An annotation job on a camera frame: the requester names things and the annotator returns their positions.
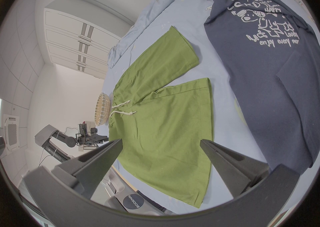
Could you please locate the round woven basket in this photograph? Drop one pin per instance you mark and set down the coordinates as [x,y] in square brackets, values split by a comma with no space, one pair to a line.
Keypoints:
[103,109]

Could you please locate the dark blue printed T-shirt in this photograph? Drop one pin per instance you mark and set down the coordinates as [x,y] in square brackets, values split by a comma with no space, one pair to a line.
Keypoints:
[270,71]

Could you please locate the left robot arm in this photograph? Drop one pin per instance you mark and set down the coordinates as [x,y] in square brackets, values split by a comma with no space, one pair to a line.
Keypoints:
[46,136]

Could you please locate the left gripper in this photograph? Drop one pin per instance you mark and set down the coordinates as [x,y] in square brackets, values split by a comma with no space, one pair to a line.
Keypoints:
[93,139]

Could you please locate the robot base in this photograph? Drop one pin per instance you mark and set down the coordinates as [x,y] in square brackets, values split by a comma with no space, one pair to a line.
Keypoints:
[130,196]

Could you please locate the white wardrobe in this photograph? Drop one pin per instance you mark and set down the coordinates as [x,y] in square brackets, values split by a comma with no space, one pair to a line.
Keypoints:
[72,43]

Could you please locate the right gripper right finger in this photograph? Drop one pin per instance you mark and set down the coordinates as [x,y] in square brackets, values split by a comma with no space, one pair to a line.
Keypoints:
[232,168]

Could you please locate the white ceiling air conditioner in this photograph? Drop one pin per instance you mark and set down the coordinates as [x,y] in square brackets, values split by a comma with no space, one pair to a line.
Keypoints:
[11,133]

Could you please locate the green shorts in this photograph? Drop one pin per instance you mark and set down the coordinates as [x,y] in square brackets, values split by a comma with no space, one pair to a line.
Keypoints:
[165,133]

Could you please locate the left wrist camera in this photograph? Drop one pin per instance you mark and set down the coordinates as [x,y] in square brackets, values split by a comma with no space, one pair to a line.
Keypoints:
[86,129]

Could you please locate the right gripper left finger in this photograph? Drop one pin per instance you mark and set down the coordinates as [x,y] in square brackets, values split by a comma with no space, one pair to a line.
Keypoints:
[97,164]

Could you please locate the pale blue quilt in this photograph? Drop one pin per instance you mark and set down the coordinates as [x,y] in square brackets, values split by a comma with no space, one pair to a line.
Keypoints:
[150,13]

